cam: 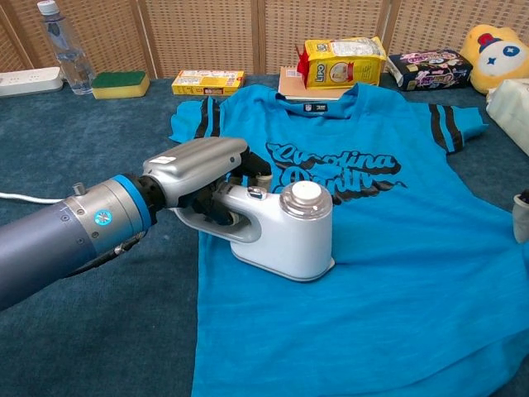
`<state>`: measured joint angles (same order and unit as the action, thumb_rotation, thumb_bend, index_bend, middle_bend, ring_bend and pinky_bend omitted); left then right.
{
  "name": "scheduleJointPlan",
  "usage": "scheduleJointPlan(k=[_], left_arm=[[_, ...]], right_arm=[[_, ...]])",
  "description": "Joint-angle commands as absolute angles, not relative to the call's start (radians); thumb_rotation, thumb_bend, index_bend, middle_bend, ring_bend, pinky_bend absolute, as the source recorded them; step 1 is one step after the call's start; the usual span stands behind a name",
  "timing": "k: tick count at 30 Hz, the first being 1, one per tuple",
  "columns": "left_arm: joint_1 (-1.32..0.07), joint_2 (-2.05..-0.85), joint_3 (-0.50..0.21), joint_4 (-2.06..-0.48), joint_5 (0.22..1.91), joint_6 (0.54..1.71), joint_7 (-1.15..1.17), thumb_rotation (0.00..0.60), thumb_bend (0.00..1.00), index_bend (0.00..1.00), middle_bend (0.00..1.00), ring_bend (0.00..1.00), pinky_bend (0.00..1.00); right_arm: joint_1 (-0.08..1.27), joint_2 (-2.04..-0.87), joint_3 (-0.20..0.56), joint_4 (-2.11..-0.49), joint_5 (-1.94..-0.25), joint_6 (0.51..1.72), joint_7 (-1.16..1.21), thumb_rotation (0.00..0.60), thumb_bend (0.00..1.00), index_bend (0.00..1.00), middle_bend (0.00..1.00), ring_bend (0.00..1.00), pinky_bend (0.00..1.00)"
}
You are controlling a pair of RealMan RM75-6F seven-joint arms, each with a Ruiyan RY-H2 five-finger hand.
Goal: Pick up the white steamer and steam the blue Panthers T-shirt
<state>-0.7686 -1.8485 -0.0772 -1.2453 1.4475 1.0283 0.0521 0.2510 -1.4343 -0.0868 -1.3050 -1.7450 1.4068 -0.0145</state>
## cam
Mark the green yellow sponge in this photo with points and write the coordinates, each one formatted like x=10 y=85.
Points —
x=120 y=84

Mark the wicker folding screen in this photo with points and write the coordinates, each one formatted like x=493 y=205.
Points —
x=198 y=33

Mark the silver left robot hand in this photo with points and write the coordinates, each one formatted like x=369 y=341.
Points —
x=198 y=165

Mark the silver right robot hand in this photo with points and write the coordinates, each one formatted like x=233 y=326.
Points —
x=521 y=219

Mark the clear plastic water bottle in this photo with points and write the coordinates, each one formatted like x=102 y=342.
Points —
x=72 y=62

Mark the yellow plush toy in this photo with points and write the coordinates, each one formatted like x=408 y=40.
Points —
x=496 y=58

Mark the blue Carolina Panthers t-shirt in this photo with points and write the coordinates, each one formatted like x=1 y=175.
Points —
x=372 y=310

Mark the long white tissue pack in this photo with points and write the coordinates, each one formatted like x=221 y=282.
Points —
x=512 y=111

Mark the white handheld garment steamer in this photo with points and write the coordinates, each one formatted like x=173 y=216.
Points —
x=289 y=248

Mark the yellow cardboard box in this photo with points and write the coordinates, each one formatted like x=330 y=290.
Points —
x=206 y=82

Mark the tan spiral notebook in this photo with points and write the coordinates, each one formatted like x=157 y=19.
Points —
x=289 y=84

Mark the dark sanitary pad pack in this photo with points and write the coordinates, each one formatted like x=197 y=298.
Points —
x=430 y=70

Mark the yellow snack bag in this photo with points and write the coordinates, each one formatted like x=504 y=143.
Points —
x=343 y=62

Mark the white power strip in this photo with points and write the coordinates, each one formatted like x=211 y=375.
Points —
x=29 y=80

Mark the dark blue table carpet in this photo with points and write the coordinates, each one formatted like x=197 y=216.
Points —
x=82 y=351

